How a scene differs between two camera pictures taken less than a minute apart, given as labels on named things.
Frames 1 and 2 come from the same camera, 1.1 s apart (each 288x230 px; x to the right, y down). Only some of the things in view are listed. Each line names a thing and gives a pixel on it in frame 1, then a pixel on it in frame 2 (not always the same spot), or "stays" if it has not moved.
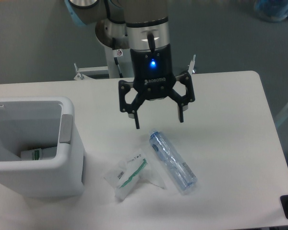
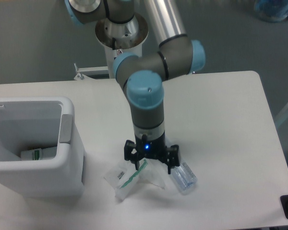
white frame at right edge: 279,117 stays
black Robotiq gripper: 153,74 → 154,148
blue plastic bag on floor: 276,10 stays
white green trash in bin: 42,154 stays
